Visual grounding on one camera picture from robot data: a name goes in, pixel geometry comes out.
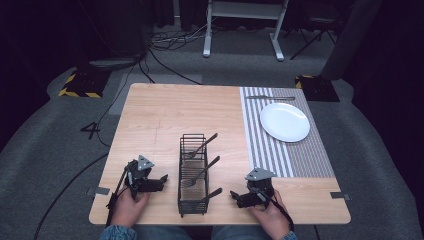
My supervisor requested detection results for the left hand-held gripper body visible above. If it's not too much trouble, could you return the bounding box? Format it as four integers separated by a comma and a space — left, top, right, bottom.
124, 154, 161, 201

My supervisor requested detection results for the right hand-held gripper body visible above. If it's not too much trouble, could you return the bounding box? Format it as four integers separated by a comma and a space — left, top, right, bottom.
244, 167, 277, 210

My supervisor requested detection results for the person's right hand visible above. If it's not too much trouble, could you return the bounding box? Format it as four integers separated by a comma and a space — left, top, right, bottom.
249, 189, 292, 240

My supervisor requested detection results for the person's left hand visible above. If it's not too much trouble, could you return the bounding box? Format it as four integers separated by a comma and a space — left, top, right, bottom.
110, 188, 152, 229

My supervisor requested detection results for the dark metal spoon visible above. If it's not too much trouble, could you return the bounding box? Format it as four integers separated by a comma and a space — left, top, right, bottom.
199, 186, 224, 203

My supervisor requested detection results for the person's right leg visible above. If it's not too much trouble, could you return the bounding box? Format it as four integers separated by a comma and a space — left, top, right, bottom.
211, 225, 272, 240

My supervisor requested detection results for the dark metal fork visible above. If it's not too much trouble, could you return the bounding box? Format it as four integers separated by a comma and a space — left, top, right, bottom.
182, 155, 222, 189
184, 132, 220, 161

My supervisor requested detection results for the grey tape strip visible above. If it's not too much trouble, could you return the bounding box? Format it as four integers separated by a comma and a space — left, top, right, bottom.
86, 186, 112, 197
329, 191, 352, 202

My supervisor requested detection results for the grey striped placemat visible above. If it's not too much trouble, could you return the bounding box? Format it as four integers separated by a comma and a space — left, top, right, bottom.
238, 86, 336, 179

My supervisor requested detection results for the black tape floor mark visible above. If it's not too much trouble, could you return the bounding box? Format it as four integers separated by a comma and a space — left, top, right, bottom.
79, 121, 102, 141

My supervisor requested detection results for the white plate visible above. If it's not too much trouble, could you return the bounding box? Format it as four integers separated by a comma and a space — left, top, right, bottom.
259, 101, 312, 144

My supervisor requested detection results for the dark metal knife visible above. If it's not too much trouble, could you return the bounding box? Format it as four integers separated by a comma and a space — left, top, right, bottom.
245, 94, 297, 102

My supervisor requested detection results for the grey flat stand base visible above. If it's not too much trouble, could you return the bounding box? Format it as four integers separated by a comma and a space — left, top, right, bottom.
87, 57, 139, 70

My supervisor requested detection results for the black tripod stand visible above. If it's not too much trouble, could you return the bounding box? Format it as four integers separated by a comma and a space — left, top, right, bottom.
289, 16, 338, 62

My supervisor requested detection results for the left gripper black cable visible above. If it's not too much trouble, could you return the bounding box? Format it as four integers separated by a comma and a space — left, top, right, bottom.
105, 162, 132, 228

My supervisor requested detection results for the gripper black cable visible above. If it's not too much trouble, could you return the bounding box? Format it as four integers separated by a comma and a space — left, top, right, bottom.
105, 162, 132, 228
263, 191, 296, 233

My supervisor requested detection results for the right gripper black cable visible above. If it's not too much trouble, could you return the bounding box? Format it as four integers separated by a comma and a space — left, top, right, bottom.
263, 191, 296, 233

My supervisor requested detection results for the black wire cutlery rack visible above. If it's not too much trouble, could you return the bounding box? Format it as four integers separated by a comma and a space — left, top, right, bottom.
177, 133, 210, 218

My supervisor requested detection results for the black floor cable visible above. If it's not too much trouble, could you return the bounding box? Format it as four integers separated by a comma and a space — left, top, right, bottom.
32, 151, 110, 240
95, 49, 203, 148

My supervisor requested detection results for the black yellow striped base plate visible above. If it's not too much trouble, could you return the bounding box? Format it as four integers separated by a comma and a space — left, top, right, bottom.
294, 74, 341, 103
57, 67, 112, 100

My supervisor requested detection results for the bundle of floor cables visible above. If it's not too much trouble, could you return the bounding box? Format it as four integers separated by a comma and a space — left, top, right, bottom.
147, 19, 214, 52

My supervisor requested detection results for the dark slanted post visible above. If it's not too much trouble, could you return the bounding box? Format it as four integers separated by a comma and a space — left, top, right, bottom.
320, 0, 383, 82

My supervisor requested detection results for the white desk frame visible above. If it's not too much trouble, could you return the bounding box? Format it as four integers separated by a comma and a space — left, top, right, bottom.
202, 0, 291, 62

